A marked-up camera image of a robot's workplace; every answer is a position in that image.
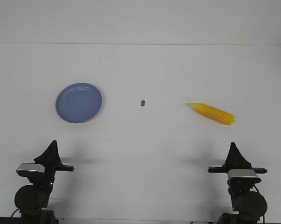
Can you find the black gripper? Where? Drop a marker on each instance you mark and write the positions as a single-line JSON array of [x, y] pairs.
[[235, 161], [51, 159]]

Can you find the yellow corn cob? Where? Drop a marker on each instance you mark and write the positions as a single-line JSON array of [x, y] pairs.
[[213, 113]]

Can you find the blue round plate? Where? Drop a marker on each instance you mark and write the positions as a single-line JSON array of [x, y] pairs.
[[78, 103]]

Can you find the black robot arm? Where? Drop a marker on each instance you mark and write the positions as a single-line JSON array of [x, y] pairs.
[[248, 204], [32, 200]]

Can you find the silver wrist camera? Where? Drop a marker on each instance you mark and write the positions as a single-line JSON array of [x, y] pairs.
[[241, 174], [27, 169]]

